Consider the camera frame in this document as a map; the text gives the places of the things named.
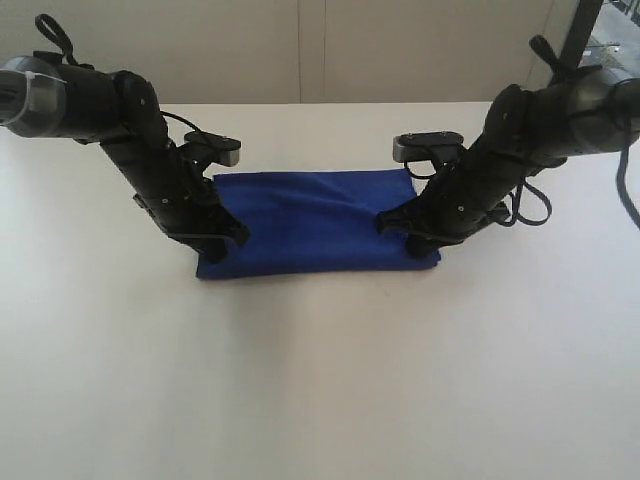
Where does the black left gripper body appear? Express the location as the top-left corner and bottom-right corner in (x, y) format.
(59, 65), (224, 250)

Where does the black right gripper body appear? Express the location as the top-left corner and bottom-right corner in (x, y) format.
(409, 74), (625, 248)

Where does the blue microfiber towel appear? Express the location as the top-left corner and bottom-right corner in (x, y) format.
(196, 169), (441, 280)

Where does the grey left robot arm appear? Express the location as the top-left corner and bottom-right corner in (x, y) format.
(1, 52), (250, 263)

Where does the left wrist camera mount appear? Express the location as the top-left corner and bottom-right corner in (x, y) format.
(180, 131), (242, 172)

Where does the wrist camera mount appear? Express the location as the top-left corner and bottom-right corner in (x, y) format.
(180, 131), (242, 172)
(392, 131), (464, 164)

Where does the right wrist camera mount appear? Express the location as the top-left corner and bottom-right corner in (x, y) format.
(392, 131), (464, 164)

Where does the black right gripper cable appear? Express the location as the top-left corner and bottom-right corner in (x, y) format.
(407, 34), (640, 229)

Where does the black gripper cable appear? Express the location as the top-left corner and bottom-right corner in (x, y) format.
(33, 13), (96, 69)
(407, 34), (640, 229)

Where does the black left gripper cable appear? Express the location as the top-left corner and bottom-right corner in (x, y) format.
(33, 13), (96, 69)

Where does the dark window frame post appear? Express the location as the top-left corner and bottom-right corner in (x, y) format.
(560, 0), (603, 67)

